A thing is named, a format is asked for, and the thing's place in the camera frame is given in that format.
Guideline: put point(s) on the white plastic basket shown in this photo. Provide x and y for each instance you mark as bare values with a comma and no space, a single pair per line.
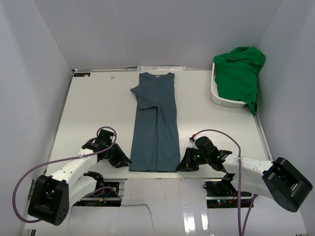
222,101

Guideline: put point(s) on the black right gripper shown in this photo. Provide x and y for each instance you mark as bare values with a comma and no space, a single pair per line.
186,164

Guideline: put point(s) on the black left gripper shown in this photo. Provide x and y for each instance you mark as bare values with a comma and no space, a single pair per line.
118,162

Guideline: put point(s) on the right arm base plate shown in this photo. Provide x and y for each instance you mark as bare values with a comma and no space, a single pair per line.
220,194

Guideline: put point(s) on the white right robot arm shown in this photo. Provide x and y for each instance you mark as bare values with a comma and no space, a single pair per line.
278,180

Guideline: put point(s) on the green t shirt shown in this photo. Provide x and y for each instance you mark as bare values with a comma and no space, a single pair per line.
237,73

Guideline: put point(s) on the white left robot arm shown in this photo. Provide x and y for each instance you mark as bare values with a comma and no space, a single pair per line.
53,195

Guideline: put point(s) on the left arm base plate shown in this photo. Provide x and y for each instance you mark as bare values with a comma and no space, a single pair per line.
105,197

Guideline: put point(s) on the blue t shirt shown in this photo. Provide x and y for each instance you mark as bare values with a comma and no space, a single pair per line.
155,145

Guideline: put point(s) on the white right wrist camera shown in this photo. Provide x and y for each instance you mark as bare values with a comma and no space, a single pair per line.
192,139

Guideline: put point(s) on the papers behind table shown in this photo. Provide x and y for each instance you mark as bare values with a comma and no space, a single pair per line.
160,68

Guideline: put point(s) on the black label sticker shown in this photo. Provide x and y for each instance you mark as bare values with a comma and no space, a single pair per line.
81,74

